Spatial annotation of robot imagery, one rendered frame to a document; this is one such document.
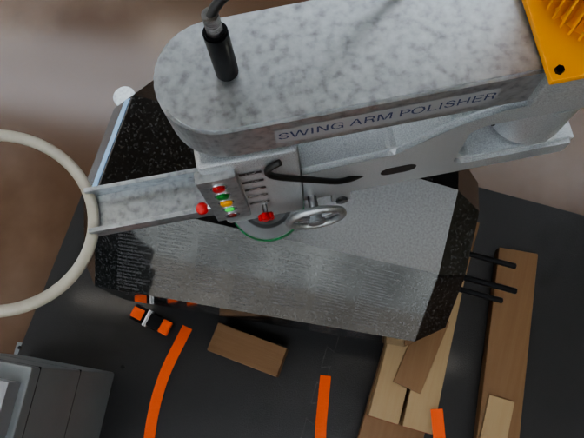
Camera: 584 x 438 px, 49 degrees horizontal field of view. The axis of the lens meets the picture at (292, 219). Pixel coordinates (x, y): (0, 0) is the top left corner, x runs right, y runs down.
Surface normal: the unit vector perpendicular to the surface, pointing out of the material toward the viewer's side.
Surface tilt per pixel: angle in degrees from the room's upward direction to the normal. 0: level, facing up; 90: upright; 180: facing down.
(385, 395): 0
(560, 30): 0
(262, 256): 45
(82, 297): 0
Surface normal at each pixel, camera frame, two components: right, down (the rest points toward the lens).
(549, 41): -0.04, -0.25
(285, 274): -0.20, 0.48
